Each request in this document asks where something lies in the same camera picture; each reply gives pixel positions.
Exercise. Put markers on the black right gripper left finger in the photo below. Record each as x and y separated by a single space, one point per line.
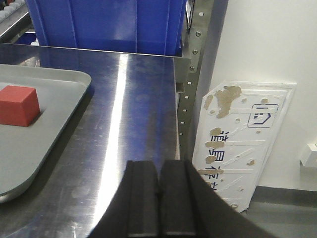
133 211

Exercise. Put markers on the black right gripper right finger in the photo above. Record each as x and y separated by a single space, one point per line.
190 209

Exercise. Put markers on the red cube block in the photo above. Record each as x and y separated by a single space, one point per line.
19 105

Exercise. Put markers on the white damaged sign board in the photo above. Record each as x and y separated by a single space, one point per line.
238 124

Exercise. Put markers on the grey plastic tray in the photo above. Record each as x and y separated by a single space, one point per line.
24 149

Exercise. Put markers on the small white box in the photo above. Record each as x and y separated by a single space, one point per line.
308 157

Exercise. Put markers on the blue plastic bin right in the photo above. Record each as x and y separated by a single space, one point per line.
135 26

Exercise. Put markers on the metal shelf upright post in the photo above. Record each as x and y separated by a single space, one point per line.
202 27

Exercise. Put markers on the white roller conveyor rail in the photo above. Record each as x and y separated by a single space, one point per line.
8 7

